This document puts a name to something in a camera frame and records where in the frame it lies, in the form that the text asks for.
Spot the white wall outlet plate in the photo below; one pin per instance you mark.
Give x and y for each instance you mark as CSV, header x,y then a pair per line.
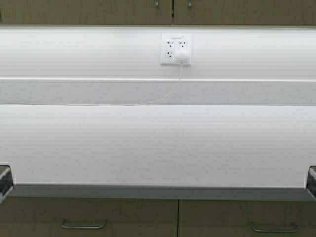
x,y
171,44

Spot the cabinet door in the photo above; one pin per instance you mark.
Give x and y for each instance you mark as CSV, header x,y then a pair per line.
x,y
245,12
81,12

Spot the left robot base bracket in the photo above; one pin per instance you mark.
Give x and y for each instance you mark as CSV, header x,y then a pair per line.
x,y
6,181

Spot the white plug adapter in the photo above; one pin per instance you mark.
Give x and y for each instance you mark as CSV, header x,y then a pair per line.
x,y
183,58

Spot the left wooden drawer front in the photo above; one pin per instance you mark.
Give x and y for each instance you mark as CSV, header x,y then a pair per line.
x,y
41,217

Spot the left drawer metal handle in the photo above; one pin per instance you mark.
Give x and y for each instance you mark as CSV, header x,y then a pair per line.
x,y
83,225

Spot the right upper cabinet door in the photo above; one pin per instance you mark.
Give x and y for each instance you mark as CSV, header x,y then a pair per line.
x,y
245,12

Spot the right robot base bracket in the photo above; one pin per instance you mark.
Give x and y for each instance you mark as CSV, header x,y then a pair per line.
x,y
311,181

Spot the right wooden drawer front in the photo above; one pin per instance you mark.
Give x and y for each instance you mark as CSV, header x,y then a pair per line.
x,y
203,218

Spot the wooden drawer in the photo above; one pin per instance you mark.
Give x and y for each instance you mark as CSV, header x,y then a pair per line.
x,y
41,217
203,218

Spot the drawer metal handle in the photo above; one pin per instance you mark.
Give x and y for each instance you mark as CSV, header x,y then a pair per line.
x,y
290,229
83,225

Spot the left upper cabinet door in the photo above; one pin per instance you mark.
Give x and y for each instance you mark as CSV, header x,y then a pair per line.
x,y
81,12

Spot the right drawer metal handle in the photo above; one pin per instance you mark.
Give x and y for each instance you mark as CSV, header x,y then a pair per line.
x,y
290,229

